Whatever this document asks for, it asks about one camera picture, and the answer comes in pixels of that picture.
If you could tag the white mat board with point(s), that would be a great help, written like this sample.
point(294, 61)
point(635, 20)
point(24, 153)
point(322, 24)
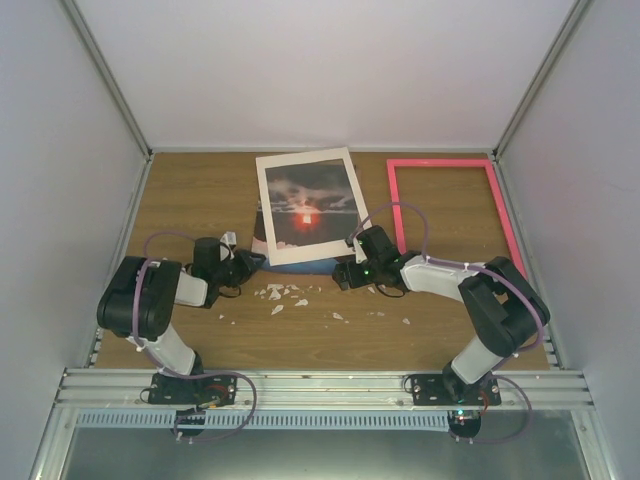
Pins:
point(317, 252)

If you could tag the sunset photo print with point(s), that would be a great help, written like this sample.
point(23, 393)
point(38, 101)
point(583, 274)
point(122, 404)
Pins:
point(311, 203)

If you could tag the right aluminium corner post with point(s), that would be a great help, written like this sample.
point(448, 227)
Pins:
point(561, 40)

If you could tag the grey slotted cable duct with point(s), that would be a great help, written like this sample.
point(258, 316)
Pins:
point(268, 420)

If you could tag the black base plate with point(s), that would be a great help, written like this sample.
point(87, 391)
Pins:
point(429, 389)
point(211, 391)

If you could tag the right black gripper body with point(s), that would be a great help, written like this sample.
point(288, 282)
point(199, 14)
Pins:
point(370, 279)

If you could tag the aluminium corner post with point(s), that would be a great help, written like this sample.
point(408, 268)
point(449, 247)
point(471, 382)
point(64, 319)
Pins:
point(561, 40)
point(87, 39)

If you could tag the pink photo frame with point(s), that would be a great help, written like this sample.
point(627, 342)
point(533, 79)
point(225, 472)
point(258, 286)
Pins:
point(460, 211)

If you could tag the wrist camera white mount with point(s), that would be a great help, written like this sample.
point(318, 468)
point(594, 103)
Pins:
point(353, 243)
point(228, 243)

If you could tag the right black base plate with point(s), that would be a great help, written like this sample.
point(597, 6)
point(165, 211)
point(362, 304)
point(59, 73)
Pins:
point(429, 389)

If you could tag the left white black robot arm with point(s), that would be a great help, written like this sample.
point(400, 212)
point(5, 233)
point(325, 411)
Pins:
point(138, 303)

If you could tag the aluminium front rail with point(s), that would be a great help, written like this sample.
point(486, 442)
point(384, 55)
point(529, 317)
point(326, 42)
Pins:
point(329, 390)

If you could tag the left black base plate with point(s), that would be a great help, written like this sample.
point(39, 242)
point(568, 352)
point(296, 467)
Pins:
point(211, 391)

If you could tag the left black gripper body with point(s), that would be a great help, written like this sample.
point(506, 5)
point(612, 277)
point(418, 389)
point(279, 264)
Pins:
point(235, 275)

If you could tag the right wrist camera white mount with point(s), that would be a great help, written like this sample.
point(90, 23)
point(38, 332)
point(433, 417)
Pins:
point(353, 243)

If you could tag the white debris pile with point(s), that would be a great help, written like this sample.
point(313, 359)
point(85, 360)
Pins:
point(281, 297)

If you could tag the left aluminium corner post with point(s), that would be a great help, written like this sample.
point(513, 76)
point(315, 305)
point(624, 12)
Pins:
point(87, 39)

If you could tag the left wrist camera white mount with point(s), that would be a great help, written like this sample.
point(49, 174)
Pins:
point(228, 243)

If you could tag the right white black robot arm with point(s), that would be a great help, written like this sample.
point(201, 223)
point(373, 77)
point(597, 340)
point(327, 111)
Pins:
point(505, 311)

